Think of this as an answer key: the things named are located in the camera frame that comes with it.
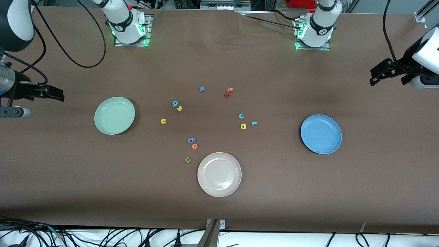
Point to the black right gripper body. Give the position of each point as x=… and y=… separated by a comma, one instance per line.
x=21, y=90

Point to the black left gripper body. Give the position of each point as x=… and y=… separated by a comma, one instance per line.
x=407, y=58

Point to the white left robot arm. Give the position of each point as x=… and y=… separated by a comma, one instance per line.
x=320, y=24

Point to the aluminium corner profile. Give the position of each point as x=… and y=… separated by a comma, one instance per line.
x=423, y=13

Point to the green plate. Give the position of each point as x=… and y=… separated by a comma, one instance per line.
x=115, y=116

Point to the blue plate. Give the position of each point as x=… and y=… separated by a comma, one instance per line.
x=321, y=134

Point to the red box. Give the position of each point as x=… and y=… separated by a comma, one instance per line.
x=301, y=3

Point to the brown table cover sheet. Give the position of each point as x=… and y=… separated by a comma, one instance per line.
x=274, y=188

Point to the beige plate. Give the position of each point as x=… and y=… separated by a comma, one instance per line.
x=219, y=175

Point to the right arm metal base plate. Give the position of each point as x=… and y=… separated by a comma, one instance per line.
x=132, y=44

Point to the grey metal frame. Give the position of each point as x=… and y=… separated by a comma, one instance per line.
x=224, y=5

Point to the aluminium frame profile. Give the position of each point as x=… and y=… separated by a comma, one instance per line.
x=210, y=236

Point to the small metal bracket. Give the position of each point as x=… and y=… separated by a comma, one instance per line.
x=222, y=224

